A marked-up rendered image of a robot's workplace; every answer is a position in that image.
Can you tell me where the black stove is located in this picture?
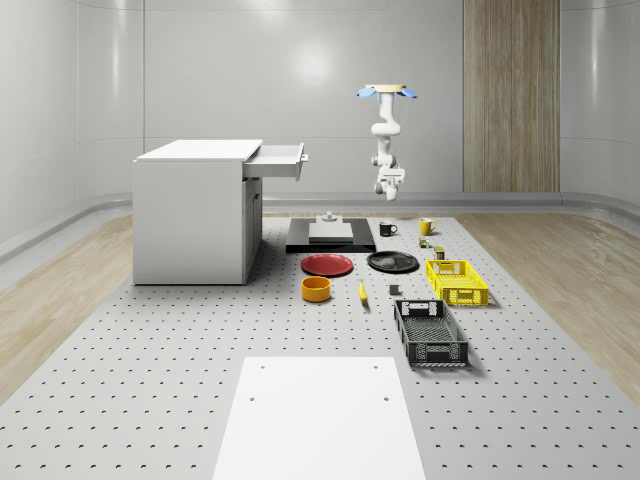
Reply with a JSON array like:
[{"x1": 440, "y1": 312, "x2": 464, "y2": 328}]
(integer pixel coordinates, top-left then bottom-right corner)
[{"x1": 285, "y1": 210, "x2": 378, "y2": 254}]

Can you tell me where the white drawer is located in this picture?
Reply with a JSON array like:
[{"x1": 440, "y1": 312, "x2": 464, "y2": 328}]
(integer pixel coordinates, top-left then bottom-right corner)
[{"x1": 242, "y1": 142, "x2": 310, "y2": 183}]

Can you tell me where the yellow basket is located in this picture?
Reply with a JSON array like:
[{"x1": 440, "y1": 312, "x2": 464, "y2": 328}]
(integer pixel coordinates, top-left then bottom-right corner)
[{"x1": 425, "y1": 258, "x2": 491, "y2": 307}]

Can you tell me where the drone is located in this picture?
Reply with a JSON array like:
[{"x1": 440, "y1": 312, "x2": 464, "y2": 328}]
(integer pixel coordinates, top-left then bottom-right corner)
[{"x1": 356, "y1": 84, "x2": 419, "y2": 101}]

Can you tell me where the white cabinet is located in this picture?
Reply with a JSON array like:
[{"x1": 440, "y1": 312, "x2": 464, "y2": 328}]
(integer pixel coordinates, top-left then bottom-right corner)
[{"x1": 132, "y1": 138, "x2": 265, "y2": 287}]

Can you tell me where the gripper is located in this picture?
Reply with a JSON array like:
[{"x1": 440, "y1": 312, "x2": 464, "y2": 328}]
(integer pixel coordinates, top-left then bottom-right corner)
[{"x1": 377, "y1": 166, "x2": 407, "y2": 188}]

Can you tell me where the red plate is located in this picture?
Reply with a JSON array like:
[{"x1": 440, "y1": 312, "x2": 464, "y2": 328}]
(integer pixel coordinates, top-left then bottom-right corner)
[{"x1": 300, "y1": 253, "x2": 355, "y2": 277}]

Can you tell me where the black plate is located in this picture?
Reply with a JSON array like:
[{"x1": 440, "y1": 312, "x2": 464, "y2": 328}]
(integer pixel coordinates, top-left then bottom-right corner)
[{"x1": 366, "y1": 250, "x2": 420, "y2": 274}]

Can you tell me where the white board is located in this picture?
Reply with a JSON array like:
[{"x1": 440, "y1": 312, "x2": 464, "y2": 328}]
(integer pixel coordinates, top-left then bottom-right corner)
[{"x1": 211, "y1": 355, "x2": 428, "y2": 480}]

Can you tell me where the yellow bowl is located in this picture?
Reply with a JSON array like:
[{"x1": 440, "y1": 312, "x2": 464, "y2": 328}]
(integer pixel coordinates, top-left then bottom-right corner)
[{"x1": 301, "y1": 276, "x2": 333, "y2": 303}]

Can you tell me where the dark grey basket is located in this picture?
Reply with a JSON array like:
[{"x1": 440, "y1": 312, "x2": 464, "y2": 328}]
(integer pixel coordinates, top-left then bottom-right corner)
[{"x1": 392, "y1": 298, "x2": 472, "y2": 370}]

